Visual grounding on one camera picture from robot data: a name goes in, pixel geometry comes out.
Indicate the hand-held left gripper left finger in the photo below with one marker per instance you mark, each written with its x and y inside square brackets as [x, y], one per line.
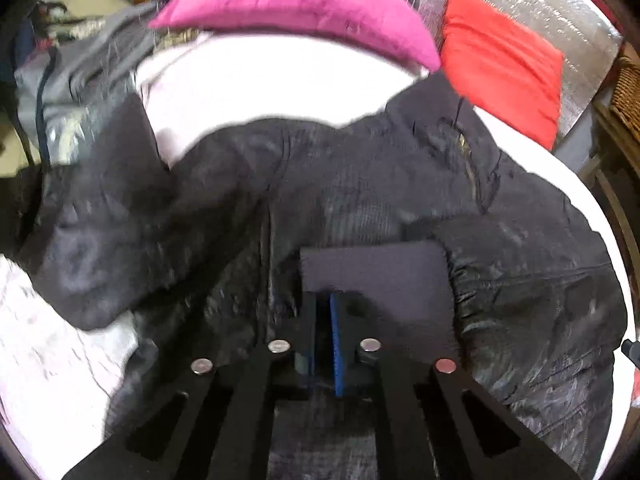
[315, 330]

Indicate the white bed sheet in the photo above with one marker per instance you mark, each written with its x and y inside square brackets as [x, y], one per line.
[250, 85]

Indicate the pink pillow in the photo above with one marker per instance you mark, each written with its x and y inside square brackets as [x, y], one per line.
[300, 5]

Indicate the black jacket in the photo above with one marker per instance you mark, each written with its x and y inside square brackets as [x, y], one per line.
[350, 185]

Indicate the red pillow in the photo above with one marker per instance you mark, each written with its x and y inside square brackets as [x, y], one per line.
[500, 75]

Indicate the grey jacket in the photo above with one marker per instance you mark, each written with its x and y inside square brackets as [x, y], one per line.
[85, 85]

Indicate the wicker basket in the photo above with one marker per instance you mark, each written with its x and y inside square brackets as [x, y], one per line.
[627, 92]

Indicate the silver foil mat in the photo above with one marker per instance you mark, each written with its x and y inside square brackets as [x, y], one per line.
[550, 5]

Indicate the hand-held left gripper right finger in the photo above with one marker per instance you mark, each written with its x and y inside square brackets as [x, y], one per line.
[340, 340]

